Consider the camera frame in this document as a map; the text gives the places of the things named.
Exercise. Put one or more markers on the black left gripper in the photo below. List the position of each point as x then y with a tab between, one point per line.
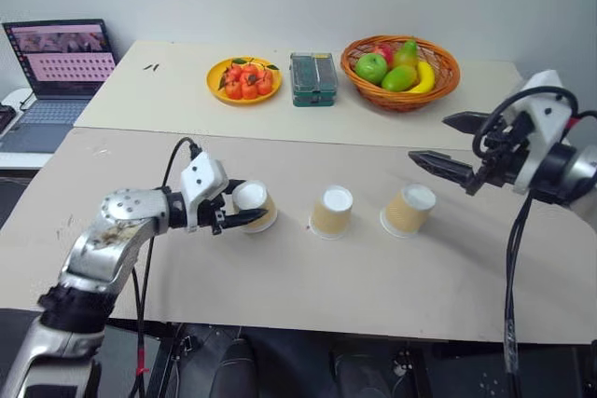
212	216

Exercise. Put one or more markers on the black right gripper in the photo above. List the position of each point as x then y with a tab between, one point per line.
506	155

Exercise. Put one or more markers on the tan paper cup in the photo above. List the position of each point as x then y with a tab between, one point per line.
332	214
262	204
406	214

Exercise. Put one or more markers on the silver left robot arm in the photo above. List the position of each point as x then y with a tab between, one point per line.
100	249

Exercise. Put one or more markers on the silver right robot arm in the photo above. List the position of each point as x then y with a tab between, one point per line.
566	169

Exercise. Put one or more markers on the orange wicker basket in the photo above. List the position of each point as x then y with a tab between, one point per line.
396	100

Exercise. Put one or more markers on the yellow banana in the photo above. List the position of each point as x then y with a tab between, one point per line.
426	76

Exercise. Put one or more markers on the green mango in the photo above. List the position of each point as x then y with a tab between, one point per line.
397	78

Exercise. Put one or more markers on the green-yellow pear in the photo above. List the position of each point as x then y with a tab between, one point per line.
405	55

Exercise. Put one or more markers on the small red fruit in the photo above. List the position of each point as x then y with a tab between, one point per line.
234	72
232	89
249	70
264	88
267	76
249	89

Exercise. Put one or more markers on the green apple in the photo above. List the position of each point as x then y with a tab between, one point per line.
370	68

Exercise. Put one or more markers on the red apple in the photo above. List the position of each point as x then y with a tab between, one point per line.
384	51

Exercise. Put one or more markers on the yellow plate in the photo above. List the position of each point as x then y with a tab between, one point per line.
215	77

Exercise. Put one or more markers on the green plastic parts box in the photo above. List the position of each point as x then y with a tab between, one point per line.
313	78

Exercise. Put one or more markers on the grey open laptop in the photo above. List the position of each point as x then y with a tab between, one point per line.
60	67

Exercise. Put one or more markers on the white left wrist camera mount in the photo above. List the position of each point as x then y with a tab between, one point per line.
201	179

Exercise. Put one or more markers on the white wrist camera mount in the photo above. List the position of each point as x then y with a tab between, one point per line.
201	179
545	104

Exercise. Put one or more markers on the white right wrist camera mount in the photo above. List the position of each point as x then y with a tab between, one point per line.
545	104

